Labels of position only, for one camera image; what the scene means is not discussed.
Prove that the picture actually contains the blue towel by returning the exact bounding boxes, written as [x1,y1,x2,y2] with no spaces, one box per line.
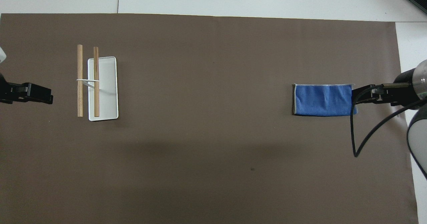
[293,83,358,117]

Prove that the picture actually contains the white towel rack wooden bars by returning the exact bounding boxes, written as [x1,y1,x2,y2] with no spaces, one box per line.
[76,44,119,122]

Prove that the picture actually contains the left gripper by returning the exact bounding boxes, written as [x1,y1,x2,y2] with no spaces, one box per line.
[0,72,22,105]

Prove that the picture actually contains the black cable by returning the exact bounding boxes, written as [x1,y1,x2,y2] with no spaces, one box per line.
[350,83,427,158]

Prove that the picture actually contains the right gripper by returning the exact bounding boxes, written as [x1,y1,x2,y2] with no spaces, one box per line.
[380,68,422,110]

